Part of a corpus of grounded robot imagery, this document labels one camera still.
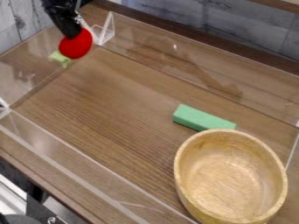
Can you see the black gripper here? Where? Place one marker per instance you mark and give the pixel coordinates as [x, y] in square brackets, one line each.
[64, 16]

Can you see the green foam block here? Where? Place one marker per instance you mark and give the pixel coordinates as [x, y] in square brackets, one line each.
[199, 120]

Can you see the black metal bracket bottom left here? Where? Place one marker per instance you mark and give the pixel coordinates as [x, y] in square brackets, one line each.
[38, 211]

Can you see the red plush fruit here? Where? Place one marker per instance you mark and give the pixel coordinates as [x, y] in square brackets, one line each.
[72, 48]

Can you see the wooden bowl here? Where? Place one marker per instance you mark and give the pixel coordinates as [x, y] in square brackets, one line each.
[230, 178]

